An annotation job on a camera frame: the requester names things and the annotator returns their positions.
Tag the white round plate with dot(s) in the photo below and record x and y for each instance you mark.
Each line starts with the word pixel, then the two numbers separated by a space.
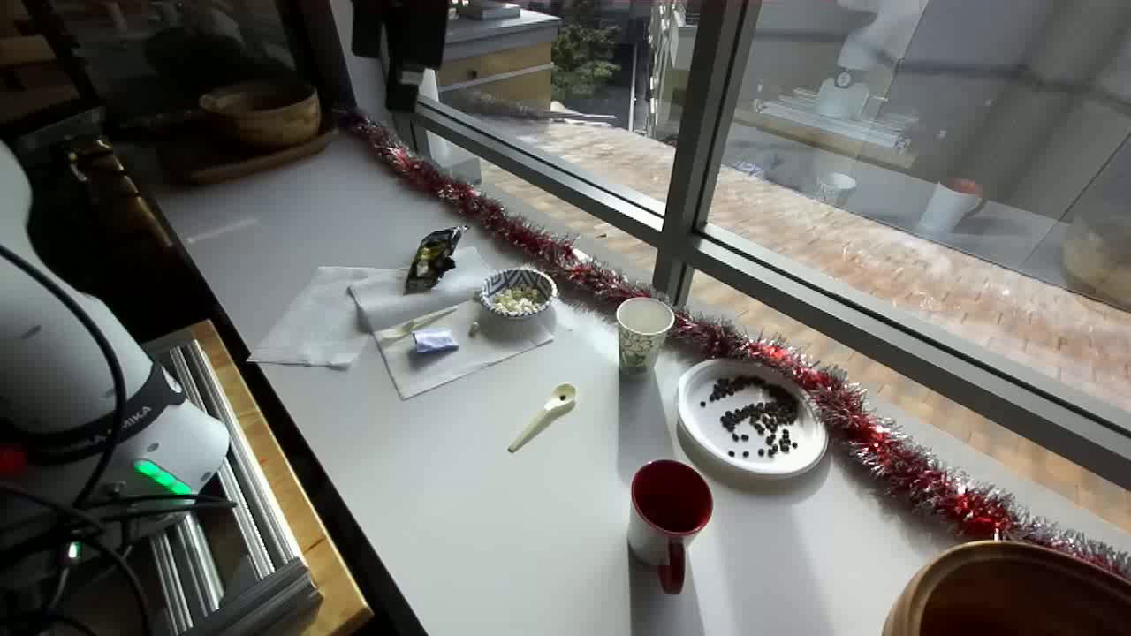
pixel 707 436

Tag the dark coffee beans pile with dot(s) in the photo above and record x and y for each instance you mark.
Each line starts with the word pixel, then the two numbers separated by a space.
pixel 753 420

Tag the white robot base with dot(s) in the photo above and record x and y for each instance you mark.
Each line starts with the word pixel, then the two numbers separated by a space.
pixel 58 355

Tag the white mug red inside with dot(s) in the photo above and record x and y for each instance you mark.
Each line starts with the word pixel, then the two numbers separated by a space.
pixel 674 498

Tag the patterned paper cup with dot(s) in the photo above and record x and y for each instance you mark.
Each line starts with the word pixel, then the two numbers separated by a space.
pixel 644 342

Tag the black snack bag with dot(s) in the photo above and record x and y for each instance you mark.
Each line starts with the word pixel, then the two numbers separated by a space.
pixel 428 262

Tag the thin wooden stick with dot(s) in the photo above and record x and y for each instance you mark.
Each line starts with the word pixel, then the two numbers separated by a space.
pixel 414 325

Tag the folded white paper towel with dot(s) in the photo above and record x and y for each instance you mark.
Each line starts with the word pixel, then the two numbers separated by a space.
pixel 407 303

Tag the large white paper towel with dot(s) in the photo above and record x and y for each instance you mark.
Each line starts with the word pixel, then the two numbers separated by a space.
pixel 304 323

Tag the red tinsel garland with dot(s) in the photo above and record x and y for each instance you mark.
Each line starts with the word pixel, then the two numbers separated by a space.
pixel 851 411

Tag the wooden board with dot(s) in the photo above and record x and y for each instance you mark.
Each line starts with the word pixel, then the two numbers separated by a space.
pixel 296 517

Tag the wicker basket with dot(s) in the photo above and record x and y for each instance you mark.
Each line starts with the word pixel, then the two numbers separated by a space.
pixel 268 115

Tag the large wooden bowl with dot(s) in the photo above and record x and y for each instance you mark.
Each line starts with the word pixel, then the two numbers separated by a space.
pixel 1001 596

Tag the grey window frame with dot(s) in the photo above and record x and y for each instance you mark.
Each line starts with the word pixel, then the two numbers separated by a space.
pixel 705 144

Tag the aluminium rail frame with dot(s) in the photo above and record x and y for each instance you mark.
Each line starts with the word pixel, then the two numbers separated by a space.
pixel 254 533

